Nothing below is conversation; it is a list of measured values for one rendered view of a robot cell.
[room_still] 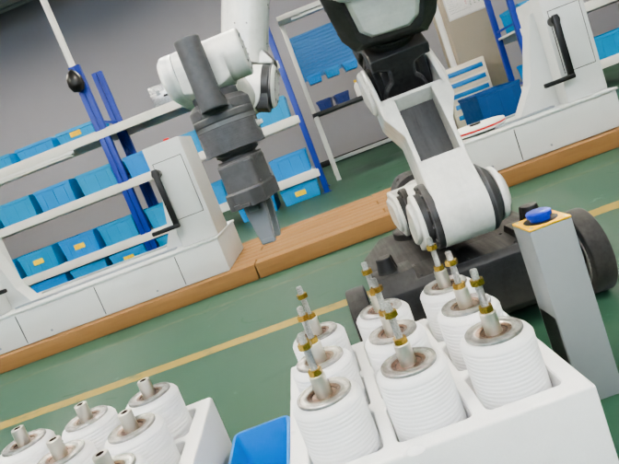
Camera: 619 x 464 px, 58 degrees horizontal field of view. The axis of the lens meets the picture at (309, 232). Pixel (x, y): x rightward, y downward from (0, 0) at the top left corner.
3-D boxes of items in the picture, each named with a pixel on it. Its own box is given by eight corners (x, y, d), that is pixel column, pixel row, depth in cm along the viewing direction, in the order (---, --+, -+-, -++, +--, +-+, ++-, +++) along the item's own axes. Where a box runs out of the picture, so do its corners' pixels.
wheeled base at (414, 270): (361, 289, 190) (327, 198, 185) (508, 236, 187) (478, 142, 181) (384, 367, 128) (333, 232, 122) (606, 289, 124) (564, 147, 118)
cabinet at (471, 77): (449, 133, 655) (429, 76, 644) (486, 119, 652) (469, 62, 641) (461, 133, 599) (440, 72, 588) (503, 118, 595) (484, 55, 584)
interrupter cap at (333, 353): (292, 379, 83) (290, 375, 83) (303, 355, 90) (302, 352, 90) (339, 367, 81) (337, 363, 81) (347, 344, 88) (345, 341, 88)
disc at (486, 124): (443, 141, 312) (440, 133, 312) (496, 121, 310) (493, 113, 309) (457, 142, 282) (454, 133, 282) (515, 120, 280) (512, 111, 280)
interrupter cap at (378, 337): (425, 320, 86) (423, 317, 86) (404, 345, 80) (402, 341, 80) (383, 325, 90) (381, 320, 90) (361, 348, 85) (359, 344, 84)
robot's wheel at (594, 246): (566, 282, 142) (543, 208, 138) (585, 275, 141) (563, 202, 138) (606, 306, 122) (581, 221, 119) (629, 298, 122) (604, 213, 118)
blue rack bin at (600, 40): (563, 71, 567) (556, 51, 564) (599, 57, 565) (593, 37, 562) (587, 64, 518) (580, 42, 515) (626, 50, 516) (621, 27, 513)
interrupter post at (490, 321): (483, 339, 73) (474, 316, 72) (488, 330, 75) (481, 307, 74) (500, 338, 71) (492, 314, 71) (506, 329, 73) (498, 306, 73)
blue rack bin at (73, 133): (79, 145, 586) (75, 134, 584) (112, 132, 584) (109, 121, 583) (59, 145, 537) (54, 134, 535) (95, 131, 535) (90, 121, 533)
